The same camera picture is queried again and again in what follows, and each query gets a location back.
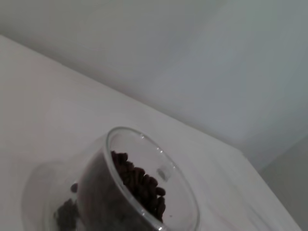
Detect clear glass saucer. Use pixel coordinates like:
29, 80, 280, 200
23, 160, 82, 231

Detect clear double-wall glass cup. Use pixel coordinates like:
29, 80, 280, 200
76, 127, 201, 231

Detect coffee beans on saucer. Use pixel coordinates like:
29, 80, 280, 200
55, 182, 80, 231

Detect coffee beans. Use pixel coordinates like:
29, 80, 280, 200
110, 150, 167, 223
55, 182, 80, 231

